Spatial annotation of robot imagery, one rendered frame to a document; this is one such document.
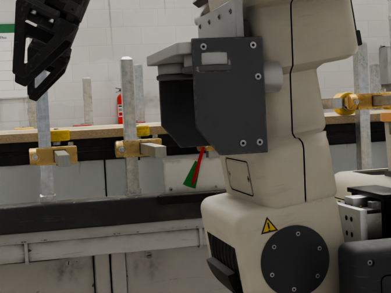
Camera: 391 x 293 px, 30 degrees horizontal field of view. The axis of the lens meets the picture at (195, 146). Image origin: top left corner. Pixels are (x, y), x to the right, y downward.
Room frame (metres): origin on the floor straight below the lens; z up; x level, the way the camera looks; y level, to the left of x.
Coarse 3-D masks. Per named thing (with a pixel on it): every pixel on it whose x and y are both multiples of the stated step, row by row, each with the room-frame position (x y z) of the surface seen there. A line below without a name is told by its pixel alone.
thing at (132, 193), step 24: (216, 192) 2.19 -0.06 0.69; (0, 216) 2.04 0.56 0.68; (24, 216) 2.06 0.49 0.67; (48, 216) 2.07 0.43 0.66; (72, 216) 2.09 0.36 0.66; (96, 216) 2.10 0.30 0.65; (120, 216) 2.12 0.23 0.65; (144, 216) 2.14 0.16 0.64; (168, 216) 2.15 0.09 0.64; (192, 216) 2.17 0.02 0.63
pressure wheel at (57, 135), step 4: (56, 128) 2.25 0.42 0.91; (52, 132) 2.21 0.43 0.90; (56, 132) 2.21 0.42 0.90; (60, 132) 2.22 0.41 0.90; (64, 132) 2.23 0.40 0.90; (68, 132) 2.24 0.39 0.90; (52, 136) 2.21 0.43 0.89; (56, 136) 2.21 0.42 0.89; (60, 136) 2.22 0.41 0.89; (64, 136) 2.23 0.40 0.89; (68, 136) 2.24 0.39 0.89; (52, 140) 2.21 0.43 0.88; (56, 140) 2.21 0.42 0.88; (60, 140) 2.22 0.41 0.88; (64, 140) 2.23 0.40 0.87; (68, 140) 2.25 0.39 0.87; (56, 144) 2.24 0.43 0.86; (60, 144) 2.25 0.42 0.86
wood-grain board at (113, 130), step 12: (336, 120) 2.50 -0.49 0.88; (348, 120) 2.51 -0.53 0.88; (372, 120) 2.53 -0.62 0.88; (0, 132) 2.66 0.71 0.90; (12, 132) 2.54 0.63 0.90; (24, 132) 2.44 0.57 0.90; (36, 132) 2.35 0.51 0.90; (72, 132) 2.30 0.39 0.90; (84, 132) 2.31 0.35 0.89; (96, 132) 2.32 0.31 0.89; (108, 132) 2.33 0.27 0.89; (120, 132) 2.34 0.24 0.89; (156, 132) 2.36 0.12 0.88
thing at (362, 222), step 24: (360, 216) 1.09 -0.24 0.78; (216, 240) 1.17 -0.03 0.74; (360, 240) 1.09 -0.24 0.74; (384, 240) 1.02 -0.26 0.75; (216, 264) 1.14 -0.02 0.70; (360, 264) 0.96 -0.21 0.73; (384, 264) 0.97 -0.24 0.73; (240, 288) 1.06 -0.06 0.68; (360, 288) 0.96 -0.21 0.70; (384, 288) 0.97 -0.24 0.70
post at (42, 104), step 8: (40, 80) 2.10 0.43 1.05; (40, 104) 2.09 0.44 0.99; (40, 112) 2.09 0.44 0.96; (48, 112) 2.10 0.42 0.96; (40, 120) 2.09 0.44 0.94; (48, 120) 2.10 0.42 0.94; (40, 128) 2.09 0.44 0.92; (48, 128) 2.10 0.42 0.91; (40, 136) 2.09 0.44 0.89; (48, 136) 2.10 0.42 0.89; (40, 144) 2.09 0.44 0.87; (48, 144) 2.10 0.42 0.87; (40, 168) 2.09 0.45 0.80; (48, 168) 2.10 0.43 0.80; (40, 176) 2.11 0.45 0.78; (48, 176) 2.10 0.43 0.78; (48, 184) 2.10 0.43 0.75; (48, 192) 2.10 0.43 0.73
